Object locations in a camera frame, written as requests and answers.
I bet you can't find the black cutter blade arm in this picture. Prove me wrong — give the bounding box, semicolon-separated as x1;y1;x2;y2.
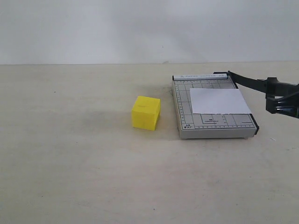
227;71;299;97

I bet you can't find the grey paper cutter base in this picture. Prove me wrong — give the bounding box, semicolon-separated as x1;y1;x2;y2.
172;72;259;139

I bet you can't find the white paper sheet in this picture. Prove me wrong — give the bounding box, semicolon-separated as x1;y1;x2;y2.
190;88;251;114

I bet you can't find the yellow cube block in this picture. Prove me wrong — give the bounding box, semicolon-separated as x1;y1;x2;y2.
131;96;161;131

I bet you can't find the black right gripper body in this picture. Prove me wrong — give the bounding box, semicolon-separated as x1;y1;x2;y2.
266;94;299;118

